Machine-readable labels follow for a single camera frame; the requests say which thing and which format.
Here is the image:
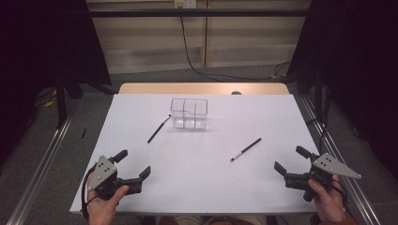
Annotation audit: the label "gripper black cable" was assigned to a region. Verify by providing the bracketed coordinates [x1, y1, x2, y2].
[331, 179, 348, 204]
[80, 165, 97, 219]

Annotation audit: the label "black metal stand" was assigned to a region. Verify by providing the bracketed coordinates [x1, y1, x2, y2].
[54, 69, 69, 129]
[314, 62, 325, 121]

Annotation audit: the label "clear acrylic organizer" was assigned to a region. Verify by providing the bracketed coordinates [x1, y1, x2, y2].
[170, 97, 209, 130]

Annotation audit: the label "black horizontal bar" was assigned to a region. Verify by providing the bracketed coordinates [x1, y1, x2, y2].
[88, 8, 311, 19]

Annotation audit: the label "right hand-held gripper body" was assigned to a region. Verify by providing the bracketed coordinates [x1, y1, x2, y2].
[283, 152, 362, 203]

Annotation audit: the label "yellow cable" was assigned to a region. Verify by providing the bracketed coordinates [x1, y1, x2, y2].
[43, 90, 59, 109]

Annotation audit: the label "person's legs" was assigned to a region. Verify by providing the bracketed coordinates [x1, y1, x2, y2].
[154, 215, 270, 225]

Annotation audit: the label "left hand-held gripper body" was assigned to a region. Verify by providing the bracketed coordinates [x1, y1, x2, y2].
[87, 155, 144, 201]

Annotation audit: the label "person's right hand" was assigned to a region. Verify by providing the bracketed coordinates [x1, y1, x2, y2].
[308, 173, 346, 223]

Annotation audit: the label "black curtain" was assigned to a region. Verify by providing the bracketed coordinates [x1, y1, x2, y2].
[285, 0, 398, 179]
[0, 0, 112, 163]

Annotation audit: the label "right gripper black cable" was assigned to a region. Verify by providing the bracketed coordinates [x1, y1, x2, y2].
[331, 179, 348, 204]

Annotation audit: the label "metal floor rail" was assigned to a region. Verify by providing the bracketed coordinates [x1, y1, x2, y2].
[299, 93, 383, 225]
[6, 99, 81, 225]

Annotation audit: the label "black makeup brush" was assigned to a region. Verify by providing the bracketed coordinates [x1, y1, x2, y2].
[146, 113, 173, 144]
[230, 137, 263, 163]

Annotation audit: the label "person's left hand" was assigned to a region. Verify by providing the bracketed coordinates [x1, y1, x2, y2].
[86, 172, 130, 225]

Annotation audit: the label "black wall cable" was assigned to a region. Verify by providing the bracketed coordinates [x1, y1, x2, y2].
[179, 7, 292, 83]

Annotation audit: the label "white wall socket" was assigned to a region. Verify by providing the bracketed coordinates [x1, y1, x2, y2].
[174, 0, 197, 9]

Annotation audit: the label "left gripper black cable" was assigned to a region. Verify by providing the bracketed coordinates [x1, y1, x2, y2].
[80, 165, 97, 219]

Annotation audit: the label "white table cover sheet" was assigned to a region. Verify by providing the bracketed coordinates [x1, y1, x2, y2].
[69, 93, 320, 215]

